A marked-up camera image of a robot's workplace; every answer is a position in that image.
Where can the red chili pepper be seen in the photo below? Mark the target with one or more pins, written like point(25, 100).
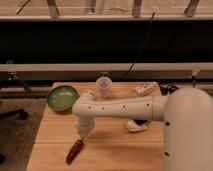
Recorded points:
point(73, 152)

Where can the black office chair base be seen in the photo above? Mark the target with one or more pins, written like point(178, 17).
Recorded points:
point(20, 112)

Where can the clear plastic cup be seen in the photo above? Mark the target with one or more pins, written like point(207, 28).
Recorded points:
point(104, 85)

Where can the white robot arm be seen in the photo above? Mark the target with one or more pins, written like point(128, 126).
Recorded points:
point(187, 115)

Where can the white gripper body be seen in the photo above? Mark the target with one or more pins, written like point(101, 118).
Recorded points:
point(84, 126)

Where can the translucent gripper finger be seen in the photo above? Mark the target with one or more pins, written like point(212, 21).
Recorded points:
point(83, 138)

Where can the white crumpled packet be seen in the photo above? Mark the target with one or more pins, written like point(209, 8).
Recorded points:
point(144, 88)

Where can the green bowl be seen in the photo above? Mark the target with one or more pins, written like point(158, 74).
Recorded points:
point(62, 98)

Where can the black smartphone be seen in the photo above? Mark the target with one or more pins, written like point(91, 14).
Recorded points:
point(140, 122)

